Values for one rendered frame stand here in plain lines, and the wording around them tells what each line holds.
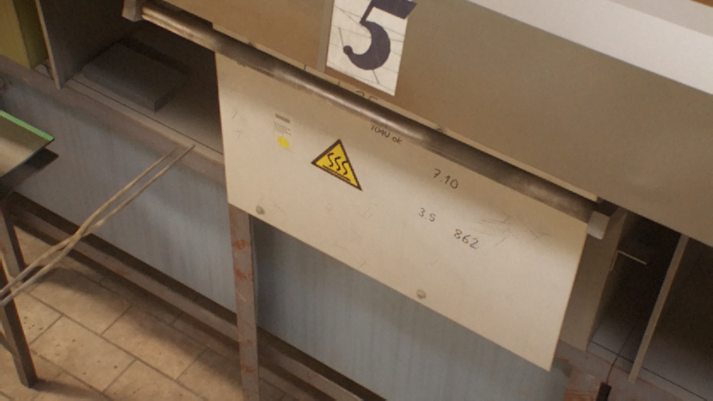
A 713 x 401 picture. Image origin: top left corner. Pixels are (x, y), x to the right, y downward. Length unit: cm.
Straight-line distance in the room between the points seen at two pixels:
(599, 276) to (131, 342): 151
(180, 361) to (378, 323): 78
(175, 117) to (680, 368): 104
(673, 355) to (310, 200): 64
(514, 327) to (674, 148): 64
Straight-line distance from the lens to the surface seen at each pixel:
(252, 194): 175
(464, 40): 106
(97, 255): 271
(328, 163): 158
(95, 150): 240
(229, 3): 122
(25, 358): 270
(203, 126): 207
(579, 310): 169
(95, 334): 285
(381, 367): 224
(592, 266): 161
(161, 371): 275
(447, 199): 148
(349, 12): 112
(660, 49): 99
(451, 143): 125
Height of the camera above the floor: 224
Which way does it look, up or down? 45 degrees down
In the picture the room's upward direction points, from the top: 3 degrees clockwise
